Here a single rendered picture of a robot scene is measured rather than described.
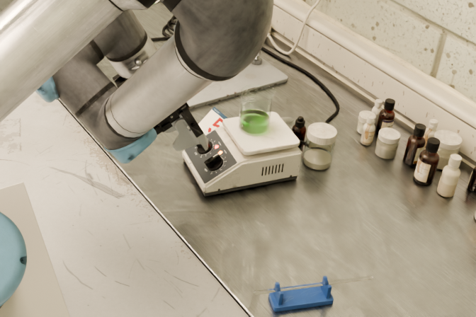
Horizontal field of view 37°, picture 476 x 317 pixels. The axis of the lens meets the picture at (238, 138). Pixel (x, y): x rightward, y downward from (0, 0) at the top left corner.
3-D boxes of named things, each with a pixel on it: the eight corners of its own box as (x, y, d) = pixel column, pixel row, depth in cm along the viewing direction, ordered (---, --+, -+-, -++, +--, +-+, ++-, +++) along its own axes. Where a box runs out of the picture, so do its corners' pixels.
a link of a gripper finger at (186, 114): (190, 130, 127) (166, 94, 123) (198, 125, 127) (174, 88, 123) (197, 142, 123) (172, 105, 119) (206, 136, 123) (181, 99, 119)
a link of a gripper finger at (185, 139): (184, 163, 130) (158, 126, 125) (212, 145, 130) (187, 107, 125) (188, 171, 127) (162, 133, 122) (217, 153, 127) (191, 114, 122)
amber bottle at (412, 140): (401, 163, 149) (410, 127, 144) (404, 154, 152) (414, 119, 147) (418, 168, 148) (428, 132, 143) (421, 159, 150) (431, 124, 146)
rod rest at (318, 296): (273, 313, 112) (276, 296, 110) (268, 296, 115) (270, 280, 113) (333, 304, 114) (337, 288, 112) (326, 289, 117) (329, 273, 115)
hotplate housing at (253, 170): (203, 199, 134) (205, 164, 129) (180, 160, 144) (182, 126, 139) (309, 178, 142) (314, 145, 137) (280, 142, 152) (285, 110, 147)
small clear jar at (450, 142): (455, 173, 147) (463, 147, 144) (427, 168, 148) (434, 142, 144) (453, 158, 152) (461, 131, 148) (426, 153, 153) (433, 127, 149)
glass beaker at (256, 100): (246, 141, 136) (250, 103, 131) (231, 124, 141) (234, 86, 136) (278, 134, 139) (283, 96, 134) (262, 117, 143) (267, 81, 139)
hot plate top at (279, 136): (244, 156, 133) (244, 152, 132) (220, 122, 142) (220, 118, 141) (301, 146, 137) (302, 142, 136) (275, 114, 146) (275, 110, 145)
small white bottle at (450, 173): (457, 196, 141) (468, 160, 136) (443, 199, 140) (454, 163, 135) (447, 186, 143) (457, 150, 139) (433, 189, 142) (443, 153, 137)
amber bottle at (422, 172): (426, 173, 147) (437, 134, 141) (436, 184, 144) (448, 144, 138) (409, 175, 145) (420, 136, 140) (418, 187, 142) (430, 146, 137)
